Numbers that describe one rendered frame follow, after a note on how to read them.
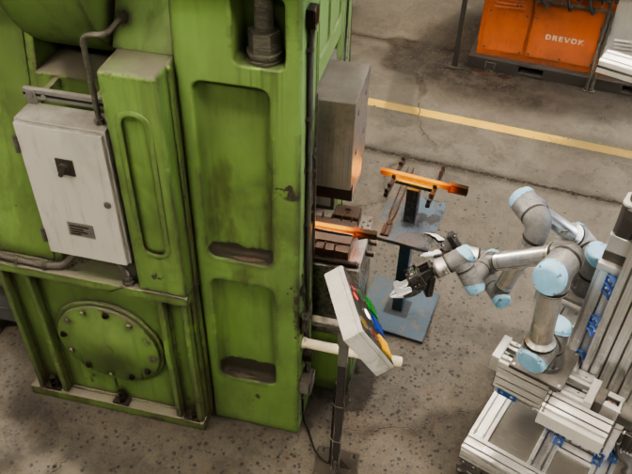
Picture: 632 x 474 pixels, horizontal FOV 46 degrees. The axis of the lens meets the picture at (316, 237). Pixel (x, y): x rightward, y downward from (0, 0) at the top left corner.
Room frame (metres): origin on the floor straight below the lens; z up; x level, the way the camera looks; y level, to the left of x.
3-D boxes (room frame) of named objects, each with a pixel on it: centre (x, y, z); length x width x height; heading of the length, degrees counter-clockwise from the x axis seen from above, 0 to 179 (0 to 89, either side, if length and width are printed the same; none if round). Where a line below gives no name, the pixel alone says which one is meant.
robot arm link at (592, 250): (2.36, -1.22, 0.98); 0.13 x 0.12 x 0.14; 16
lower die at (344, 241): (2.51, 0.04, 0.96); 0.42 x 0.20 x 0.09; 77
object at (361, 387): (2.45, -0.21, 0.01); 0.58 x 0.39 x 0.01; 167
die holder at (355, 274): (2.57, 0.04, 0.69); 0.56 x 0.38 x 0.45; 77
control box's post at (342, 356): (1.91, -0.12, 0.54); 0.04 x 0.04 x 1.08; 77
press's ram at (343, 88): (2.55, 0.03, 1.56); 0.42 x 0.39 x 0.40; 77
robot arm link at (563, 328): (1.93, -0.94, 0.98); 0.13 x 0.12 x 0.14; 140
